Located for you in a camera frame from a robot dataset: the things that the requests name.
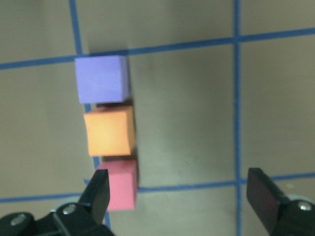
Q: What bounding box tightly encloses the purple foam cube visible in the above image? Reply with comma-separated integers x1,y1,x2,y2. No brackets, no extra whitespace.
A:
74,55,130,104

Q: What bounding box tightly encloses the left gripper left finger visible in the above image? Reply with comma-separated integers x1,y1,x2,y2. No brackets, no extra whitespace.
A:
78,169,110,224

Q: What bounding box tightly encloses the orange foam cube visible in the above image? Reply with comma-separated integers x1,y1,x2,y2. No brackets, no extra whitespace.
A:
84,106,136,156

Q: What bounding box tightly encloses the red foam cube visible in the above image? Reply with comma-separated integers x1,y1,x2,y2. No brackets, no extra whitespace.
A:
98,160,138,212

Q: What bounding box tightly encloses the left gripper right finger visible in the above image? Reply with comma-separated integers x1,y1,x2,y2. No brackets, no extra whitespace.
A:
246,168,288,234

